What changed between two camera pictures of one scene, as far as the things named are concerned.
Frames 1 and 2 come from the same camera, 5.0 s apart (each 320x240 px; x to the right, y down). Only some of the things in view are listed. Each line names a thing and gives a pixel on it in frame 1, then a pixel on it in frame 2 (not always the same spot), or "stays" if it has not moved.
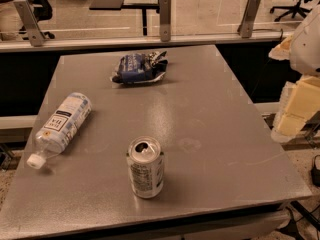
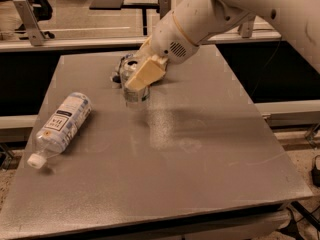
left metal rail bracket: [31, 26] stays
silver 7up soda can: [146, 167] → [128, 65]
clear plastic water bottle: [61, 129] stays
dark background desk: [116, 2] stays
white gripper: [307, 49] → [170, 41]
